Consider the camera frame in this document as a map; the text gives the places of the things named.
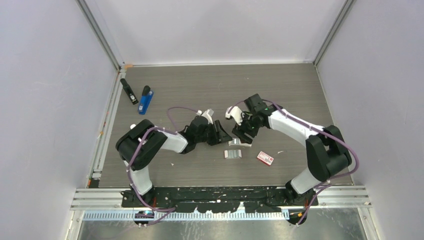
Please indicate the red staple box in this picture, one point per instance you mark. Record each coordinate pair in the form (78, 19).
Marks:
(265, 158)

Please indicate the blue stapler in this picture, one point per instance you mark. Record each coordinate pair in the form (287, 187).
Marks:
(146, 97)

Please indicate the slotted cable duct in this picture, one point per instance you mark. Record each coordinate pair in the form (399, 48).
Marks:
(148, 215)

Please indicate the white staple box sleeve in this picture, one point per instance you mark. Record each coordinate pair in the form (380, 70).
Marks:
(245, 145)

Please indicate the staple tray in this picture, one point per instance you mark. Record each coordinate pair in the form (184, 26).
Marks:
(233, 154)
(234, 142)

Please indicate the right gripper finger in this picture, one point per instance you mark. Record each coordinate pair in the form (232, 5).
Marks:
(249, 135)
(239, 133)

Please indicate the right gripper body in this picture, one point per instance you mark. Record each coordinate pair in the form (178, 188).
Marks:
(249, 122)

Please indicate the black stapler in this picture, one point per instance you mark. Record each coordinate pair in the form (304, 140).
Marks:
(129, 92)

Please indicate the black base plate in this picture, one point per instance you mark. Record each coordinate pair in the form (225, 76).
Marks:
(218, 199)

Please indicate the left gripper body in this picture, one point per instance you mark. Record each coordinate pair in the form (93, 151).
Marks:
(210, 132)

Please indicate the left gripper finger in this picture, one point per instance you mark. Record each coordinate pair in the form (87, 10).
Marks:
(219, 131)
(212, 141)

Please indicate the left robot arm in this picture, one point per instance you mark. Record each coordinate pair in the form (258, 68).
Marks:
(138, 147)

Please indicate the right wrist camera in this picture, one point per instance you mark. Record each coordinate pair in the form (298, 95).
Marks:
(236, 114)

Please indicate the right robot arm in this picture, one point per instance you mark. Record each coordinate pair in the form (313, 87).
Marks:
(326, 152)

